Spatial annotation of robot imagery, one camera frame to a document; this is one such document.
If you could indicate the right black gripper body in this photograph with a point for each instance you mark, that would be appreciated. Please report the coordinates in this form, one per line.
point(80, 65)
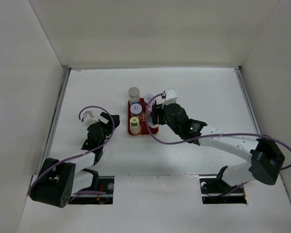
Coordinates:
point(177, 130)

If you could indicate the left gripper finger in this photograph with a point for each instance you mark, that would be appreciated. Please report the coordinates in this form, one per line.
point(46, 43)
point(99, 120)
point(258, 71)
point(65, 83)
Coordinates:
point(109, 121)
point(87, 115)

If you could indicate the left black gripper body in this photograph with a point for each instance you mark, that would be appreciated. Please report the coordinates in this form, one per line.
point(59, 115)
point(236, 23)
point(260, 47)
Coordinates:
point(106, 131)

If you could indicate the pink cap bottle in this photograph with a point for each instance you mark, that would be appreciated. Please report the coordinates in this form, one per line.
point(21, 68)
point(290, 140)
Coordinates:
point(149, 108)

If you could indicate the silver cap white bottle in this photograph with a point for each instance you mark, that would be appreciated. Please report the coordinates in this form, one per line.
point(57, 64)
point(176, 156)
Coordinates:
point(151, 124)

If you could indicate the cream yellow cap bottle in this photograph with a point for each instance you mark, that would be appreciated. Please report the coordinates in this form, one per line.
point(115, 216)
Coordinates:
point(134, 126)

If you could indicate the small jar red label lid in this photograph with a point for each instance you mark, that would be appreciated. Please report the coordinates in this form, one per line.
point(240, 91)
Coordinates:
point(136, 110)

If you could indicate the tall blue label spice bottle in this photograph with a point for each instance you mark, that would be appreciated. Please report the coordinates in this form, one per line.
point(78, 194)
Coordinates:
point(134, 95)

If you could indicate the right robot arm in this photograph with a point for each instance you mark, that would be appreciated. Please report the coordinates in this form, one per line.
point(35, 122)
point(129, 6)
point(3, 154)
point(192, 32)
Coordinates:
point(263, 158)

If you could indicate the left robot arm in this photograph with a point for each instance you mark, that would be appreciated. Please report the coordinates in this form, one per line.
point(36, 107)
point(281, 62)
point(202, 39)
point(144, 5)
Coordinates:
point(60, 182)

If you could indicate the red rectangular tray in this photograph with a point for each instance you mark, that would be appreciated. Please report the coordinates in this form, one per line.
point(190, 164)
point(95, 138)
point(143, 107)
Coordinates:
point(144, 130)

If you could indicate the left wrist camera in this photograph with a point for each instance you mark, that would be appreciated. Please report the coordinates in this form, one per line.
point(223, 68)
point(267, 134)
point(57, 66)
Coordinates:
point(88, 120)

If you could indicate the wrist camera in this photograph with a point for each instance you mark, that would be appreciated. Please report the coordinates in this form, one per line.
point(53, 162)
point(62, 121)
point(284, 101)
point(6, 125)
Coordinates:
point(169, 96)
point(88, 120)

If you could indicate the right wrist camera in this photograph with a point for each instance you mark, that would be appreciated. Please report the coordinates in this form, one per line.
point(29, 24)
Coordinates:
point(169, 96)

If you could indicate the left aluminium table rail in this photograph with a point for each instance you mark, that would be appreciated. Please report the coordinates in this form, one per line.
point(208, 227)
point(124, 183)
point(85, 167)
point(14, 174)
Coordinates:
point(56, 114)

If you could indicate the aluminium table rail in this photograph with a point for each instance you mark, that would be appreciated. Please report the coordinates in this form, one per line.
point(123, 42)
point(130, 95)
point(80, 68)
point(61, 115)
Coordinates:
point(56, 114)
point(243, 118)

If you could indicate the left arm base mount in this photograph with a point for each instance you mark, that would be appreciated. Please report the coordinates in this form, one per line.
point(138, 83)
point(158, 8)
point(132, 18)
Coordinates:
point(91, 188)

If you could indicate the right aluminium table rail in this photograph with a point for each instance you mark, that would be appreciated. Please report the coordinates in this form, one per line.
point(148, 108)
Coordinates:
point(243, 118)

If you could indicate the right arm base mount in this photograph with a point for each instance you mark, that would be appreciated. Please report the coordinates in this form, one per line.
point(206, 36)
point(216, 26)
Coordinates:
point(216, 191)

